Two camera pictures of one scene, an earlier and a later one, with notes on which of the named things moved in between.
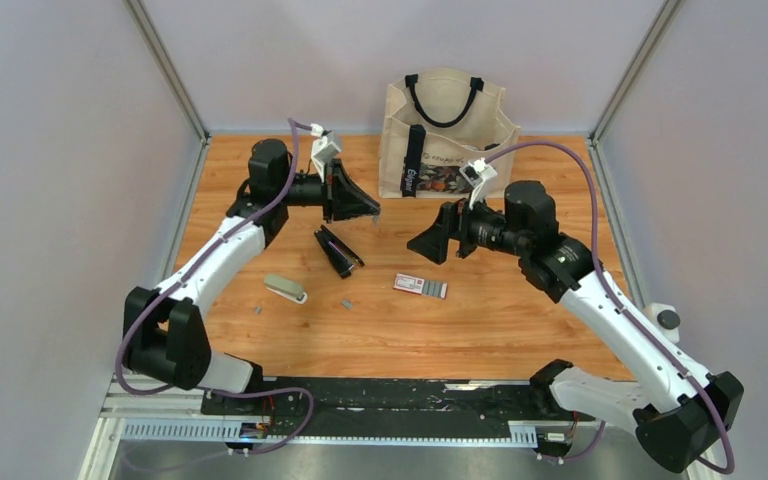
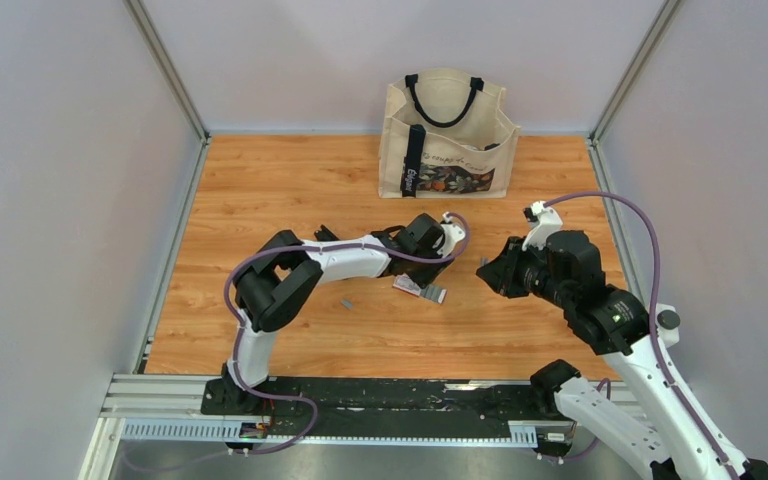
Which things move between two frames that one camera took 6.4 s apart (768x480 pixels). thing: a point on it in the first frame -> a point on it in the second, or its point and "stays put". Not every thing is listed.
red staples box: [423, 286] stays put
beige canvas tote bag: [433, 126] stays put
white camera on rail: [666, 317] stays put
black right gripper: [451, 218] -> [500, 272]
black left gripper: [342, 198] -> [429, 277]
